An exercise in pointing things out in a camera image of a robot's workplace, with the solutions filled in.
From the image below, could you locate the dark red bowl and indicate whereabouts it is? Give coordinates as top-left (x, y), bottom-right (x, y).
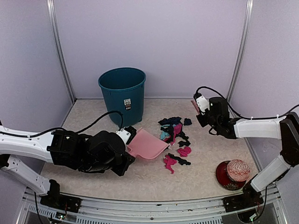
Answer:
top-left (215, 161), bottom-right (246, 191)

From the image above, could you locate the mixed dark scrap pile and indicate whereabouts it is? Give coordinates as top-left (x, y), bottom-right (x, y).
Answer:
top-left (158, 117), bottom-right (191, 147)

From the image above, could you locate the pink hand brush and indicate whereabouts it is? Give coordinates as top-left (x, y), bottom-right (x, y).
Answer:
top-left (191, 99), bottom-right (200, 114)

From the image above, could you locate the aluminium front rail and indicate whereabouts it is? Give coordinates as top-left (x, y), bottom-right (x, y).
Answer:
top-left (16, 186), bottom-right (288, 224)

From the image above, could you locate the aluminium corner post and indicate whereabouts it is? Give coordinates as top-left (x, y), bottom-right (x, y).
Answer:
top-left (46, 0), bottom-right (77, 105)
top-left (227, 0), bottom-right (254, 102)

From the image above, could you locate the left aluminium corner post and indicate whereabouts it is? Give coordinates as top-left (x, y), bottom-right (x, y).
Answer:
top-left (46, 0), bottom-right (77, 105)

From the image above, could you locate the pink plastic dustpan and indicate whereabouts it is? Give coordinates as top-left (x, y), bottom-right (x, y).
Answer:
top-left (127, 128), bottom-right (170, 160)

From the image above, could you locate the red white patterned bowl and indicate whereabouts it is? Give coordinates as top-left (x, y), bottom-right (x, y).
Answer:
top-left (227, 159), bottom-right (250, 182)

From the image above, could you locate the right aluminium corner post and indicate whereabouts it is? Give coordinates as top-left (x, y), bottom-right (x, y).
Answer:
top-left (227, 0), bottom-right (254, 102)

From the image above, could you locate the teal plastic waste bin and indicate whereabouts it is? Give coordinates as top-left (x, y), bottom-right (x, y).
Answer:
top-left (98, 67), bottom-right (146, 126)

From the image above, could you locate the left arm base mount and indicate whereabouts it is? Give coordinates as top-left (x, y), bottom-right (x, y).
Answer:
top-left (40, 179), bottom-right (82, 213)

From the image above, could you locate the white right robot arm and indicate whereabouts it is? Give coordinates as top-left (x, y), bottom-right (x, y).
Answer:
top-left (193, 93), bottom-right (299, 207)

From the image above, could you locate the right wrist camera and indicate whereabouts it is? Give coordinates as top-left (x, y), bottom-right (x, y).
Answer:
top-left (193, 93), bottom-right (210, 114)

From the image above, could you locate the dark blue paper scrap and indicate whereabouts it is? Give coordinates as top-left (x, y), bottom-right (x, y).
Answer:
top-left (184, 118), bottom-right (192, 126)

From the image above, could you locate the front mixed scrap pile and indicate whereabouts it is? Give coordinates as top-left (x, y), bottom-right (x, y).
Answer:
top-left (163, 146), bottom-right (192, 174)

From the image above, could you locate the light blue paper scrap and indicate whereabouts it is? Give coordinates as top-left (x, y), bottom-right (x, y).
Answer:
top-left (160, 125), bottom-right (170, 141)

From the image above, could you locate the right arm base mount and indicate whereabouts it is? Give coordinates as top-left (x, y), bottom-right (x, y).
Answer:
top-left (223, 183), bottom-right (264, 212)

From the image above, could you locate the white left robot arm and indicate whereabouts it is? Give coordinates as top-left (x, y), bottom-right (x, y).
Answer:
top-left (0, 126), bottom-right (136, 208)

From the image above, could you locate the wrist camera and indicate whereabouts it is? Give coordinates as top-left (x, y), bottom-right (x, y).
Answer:
top-left (193, 93), bottom-right (210, 114)
top-left (116, 126), bottom-right (137, 145)

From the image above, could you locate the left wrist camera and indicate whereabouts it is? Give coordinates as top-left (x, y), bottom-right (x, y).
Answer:
top-left (116, 126), bottom-right (137, 145)

